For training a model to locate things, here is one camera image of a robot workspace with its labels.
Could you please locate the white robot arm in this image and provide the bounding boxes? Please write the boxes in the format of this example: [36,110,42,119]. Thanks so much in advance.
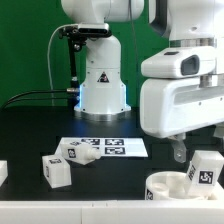
[61,0,224,162]

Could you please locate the white L-shaped fence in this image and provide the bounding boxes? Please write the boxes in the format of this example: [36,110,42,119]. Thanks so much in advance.
[0,160,224,224]

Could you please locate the black camera stand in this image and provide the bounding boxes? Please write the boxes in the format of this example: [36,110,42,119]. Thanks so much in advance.
[59,23,112,107]

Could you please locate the white round stool seat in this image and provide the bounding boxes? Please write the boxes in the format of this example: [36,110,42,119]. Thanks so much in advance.
[145,171,209,201]

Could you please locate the black cables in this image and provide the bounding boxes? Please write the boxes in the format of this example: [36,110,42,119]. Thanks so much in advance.
[1,87,81,110]

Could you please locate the white marker sheet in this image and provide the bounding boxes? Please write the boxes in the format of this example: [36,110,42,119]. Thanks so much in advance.
[56,137,148,157]

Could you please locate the white cable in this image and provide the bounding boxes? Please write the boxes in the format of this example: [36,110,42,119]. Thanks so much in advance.
[46,25,73,108]

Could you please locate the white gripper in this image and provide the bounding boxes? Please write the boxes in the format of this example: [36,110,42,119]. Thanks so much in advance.
[140,78,224,163]

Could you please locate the white left fence block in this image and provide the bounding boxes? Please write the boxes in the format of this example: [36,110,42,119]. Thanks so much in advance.
[0,160,8,187]

